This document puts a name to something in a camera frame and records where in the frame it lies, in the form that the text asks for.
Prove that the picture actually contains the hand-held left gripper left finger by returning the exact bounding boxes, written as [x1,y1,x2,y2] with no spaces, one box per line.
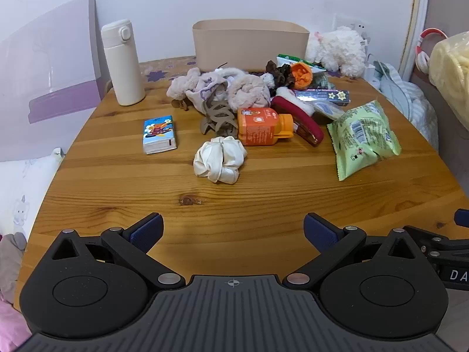
[47,212,186,290]

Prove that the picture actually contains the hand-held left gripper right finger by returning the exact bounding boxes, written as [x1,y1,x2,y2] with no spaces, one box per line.
[284,212,424,289]

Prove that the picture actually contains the blue tissue packet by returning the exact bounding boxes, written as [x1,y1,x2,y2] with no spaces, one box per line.
[142,116,177,155]

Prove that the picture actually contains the white satin scrunchie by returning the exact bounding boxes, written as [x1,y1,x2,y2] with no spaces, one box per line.
[193,136,247,185]

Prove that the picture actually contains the green snack packet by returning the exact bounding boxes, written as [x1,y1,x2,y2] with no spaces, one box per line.
[327,100,402,181]

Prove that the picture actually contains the red white furry hair clip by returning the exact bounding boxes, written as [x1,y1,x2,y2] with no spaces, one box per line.
[271,87,325,146]

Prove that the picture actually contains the orange plastic bottle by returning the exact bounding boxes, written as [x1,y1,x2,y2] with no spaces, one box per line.
[237,108,295,146]

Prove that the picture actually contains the dark long starred box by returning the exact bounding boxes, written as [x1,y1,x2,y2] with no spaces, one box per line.
[293,89,351,107]

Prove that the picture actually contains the lilac bow hair tie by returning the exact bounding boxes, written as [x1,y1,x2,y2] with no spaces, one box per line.
[185,73,230,113]

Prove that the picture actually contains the pale fluffy headband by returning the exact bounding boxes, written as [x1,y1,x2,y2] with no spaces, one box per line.
[218,67,272,109]

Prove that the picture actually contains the beige storage bin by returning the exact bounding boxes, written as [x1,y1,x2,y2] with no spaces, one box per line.
[192,19,310,72]

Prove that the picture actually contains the wooden desktop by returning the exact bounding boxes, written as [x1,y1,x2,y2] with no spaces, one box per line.
[15,56,469,294]

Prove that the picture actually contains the clear plastic packet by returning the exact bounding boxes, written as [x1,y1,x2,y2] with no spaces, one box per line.
[313,101,346,121]

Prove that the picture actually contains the white printed pillow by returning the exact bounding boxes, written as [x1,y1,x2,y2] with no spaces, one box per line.
[0,148,65,243]

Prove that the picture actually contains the taupe hair claw clip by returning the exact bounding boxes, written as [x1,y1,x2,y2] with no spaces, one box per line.
[199,87,239,135]

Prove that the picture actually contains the pale blue striped cloth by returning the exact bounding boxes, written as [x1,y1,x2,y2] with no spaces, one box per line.
[374,60,440,151]

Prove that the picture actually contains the grey cloth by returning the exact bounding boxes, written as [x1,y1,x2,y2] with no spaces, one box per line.
[0,233,27,302]

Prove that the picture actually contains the yellow fluffy blanket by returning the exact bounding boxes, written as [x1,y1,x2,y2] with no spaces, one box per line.
[429,31,469,131]

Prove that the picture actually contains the purple floral table mat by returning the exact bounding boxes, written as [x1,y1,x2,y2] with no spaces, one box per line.
[138,56,200,86]

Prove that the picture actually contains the white thermos bottle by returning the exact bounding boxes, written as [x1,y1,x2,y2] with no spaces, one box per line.
[101,18,146,106]

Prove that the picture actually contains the pink cloth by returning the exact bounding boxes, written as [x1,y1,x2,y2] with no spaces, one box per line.
[0,297,32,352]

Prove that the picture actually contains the white charger plug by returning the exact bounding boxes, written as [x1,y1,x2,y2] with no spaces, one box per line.
[364,62,382,82]

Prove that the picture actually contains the red white headphones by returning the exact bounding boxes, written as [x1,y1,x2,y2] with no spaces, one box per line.
[415,28,449,75]

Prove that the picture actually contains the white green-topped snack packet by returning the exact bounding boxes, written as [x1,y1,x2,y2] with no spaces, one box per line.
[276,53,327,76]

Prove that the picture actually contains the white plush toy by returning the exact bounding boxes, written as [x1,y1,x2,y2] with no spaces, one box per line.
[305,26,367,78]

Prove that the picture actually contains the lilac white panel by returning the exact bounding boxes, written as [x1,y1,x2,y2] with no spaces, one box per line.
[0,0,108,163]

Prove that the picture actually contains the pink white headboard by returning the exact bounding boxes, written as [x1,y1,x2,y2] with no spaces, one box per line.
[397,0,469,81]

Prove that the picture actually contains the white wall socket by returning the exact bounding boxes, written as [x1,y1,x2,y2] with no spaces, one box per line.
[332,13,371,45]

